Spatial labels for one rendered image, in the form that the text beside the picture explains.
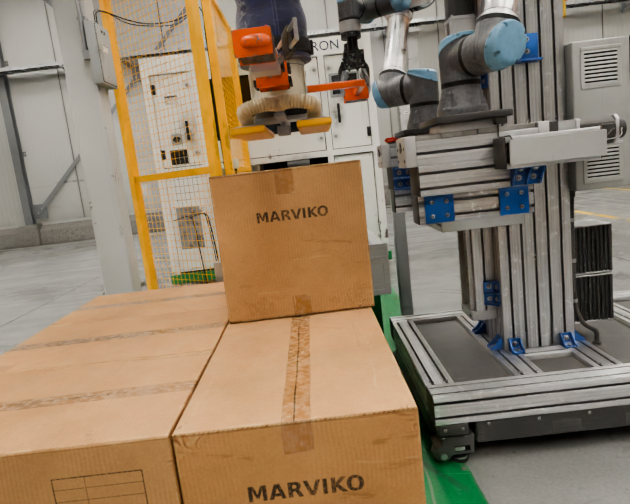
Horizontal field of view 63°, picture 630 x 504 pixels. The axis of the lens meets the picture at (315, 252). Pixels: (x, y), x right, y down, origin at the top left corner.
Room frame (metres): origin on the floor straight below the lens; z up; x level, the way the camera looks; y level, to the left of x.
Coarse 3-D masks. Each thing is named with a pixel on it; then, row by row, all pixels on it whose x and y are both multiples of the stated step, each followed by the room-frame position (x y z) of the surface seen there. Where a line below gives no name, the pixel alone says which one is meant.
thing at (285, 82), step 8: (288, 64) 1.37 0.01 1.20; (288, 72) 1.42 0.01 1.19; (256, 80) 1.37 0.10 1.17; (264, 80) 1.37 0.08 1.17; (272, 80) 1.37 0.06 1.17; (280, 80) 1.37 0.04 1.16; (288, 80) 1.39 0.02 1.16; (256, 88) 1.40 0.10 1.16; (264, 88) 1.44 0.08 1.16; (272, 88) 1.44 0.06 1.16; (280, 88) 1.44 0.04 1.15; (288, 88) 1.44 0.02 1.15
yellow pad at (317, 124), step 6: (300, 120) 1.49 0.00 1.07; (306, 120) 1.49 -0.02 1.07; (312, 120) 1.49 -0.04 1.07; (318, 120) 1.49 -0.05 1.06; (324, 120) 1.49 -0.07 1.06; (330, 120) 1.49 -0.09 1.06; (300, 126) 1.49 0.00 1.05; (306, 126) 1.49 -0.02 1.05; (312, 126) 1.50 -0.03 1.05; (318, 126) 1.53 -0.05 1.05; (324, 126) 1.56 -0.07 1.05; (330, 126) 1.61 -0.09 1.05; (300, 132) 1.70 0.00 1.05; (306, 132) 1.73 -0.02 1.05; (312, 132) 1.76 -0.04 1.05; (318, 132) 1.80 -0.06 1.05
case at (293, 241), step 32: (352, 160) 1.37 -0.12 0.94; (224, 192) 1.37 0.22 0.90; (256, 192) 1.37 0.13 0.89; (288, 192) 1.37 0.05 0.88; (320, 192) 1.37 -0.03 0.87; (352, 192) 1.37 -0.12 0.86; (224, 224) 1.37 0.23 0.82; (256, 224) 1.37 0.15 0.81; (288, 224) 1.37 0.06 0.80; (320, 224) 1.37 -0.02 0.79; (352, 224) 1.37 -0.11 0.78; (224, 256) 1.36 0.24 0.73; (256, 256) 1.37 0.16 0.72; (288, 256) 1.37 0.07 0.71; (320, 256) 1.37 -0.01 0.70; (352, 256) 1.37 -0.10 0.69; (256, 288) 1.37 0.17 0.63; (288, 288) 1.37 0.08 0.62; (320, 288) 1.37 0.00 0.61; (352, 288) 1.37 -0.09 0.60; (256, 320) 1.37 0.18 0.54
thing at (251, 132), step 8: (232, 128) 1.50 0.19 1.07; (240, 128) 1.49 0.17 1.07; (248, 128) 1.49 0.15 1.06; (256, 128) 1.49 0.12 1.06; (264, 128) 1.49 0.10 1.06; (240, 136) 1.56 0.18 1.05; (248, 136) 1.60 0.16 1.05; (256, 136) 1.64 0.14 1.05; (264, 136) 1.68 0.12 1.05; (272, 136) 1.75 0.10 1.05
